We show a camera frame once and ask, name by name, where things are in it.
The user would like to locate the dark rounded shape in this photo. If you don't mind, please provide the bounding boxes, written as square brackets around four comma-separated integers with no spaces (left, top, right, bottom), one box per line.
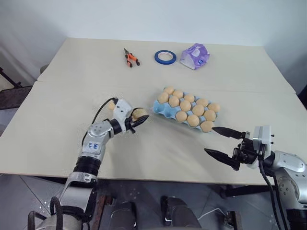
[160,195,202,230]
[105,200,140,230]

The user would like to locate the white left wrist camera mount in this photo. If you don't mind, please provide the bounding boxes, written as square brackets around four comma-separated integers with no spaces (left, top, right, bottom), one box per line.
[113,98,134,134]

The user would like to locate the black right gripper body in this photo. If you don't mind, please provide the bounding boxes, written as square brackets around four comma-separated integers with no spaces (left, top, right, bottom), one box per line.
[232,137,261,166]

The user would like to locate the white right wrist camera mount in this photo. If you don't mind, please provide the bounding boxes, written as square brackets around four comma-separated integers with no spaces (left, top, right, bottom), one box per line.
[248,125,274,170]

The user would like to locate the rusty table leg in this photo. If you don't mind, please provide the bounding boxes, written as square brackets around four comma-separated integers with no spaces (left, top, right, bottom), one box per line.
[93,193,114,230]

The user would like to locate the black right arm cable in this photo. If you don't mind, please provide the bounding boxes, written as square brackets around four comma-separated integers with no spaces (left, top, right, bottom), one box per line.
[258,146,292,230]

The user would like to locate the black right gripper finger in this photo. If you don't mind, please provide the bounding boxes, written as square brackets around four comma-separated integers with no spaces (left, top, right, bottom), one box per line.
[203,148,241,172]
[212,126,246,140]

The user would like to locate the orange black pliers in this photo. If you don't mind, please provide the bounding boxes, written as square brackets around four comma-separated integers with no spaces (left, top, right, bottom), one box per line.
[123,47,141,69]

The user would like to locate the grey rounded robot body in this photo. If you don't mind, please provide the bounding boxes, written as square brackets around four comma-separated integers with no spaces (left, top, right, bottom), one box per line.
[35,213,90,230]

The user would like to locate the dark metal frame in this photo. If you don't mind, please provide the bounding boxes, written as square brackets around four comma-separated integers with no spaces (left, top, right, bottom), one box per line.
[0,67,34,111]

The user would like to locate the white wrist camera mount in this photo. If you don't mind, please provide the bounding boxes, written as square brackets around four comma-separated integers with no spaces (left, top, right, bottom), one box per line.
[248,125,274,170]
[113,98,134,134]

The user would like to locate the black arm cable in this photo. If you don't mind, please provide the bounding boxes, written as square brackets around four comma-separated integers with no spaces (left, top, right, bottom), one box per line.
[92,97,118,127]
[258,146,292,230]

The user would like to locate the blue egg carton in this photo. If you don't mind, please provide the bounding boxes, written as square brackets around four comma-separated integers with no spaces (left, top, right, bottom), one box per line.
[153,87,220,132]

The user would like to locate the purple tissue pack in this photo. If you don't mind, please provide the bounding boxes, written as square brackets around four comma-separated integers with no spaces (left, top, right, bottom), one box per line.
[179,43,211,71]

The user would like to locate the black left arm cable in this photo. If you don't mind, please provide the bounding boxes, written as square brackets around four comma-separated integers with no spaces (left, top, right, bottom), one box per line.
[92,97,118,127]

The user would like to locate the black table frame bar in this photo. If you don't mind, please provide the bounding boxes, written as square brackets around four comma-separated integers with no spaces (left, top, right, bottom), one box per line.
[219,184,276,199]

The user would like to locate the blue tape roll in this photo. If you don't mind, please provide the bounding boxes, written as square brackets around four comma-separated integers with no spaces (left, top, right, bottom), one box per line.
[153,49,177,65]

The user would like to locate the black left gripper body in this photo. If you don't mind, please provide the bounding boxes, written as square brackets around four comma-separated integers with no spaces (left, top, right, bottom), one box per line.
[124,115,139,135]

